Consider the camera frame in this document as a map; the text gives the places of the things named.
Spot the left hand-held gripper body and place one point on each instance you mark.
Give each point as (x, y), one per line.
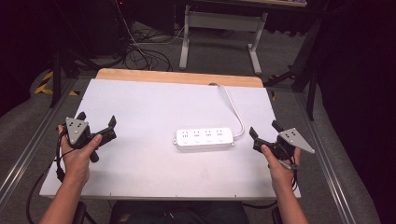
(76, 130)

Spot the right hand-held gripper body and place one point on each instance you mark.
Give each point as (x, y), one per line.
(286, 141)

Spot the person's left hand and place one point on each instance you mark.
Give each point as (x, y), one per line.
(76, 160)

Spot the person's right hand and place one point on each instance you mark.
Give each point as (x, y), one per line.
(280, 172)

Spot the black tripod stand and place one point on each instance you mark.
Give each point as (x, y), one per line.
(56, 77)

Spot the yellow black floor tape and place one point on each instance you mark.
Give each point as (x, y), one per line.
(43, 87)

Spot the white power strip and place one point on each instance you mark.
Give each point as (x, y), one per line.
(204, 139)

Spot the black metal stand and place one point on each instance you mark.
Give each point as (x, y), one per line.
(306, 65)

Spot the black chair armrest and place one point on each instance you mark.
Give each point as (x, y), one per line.
(79, 213)

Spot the person's dark trousers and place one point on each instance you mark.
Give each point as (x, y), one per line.
(179, 213)

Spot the wooden desk top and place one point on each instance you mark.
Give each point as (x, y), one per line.
(277, 3)

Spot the aluminium rail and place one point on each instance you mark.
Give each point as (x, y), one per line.
(325, 161)
(34, 138)

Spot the white metal desk frame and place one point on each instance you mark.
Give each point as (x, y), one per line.
(222, 21)

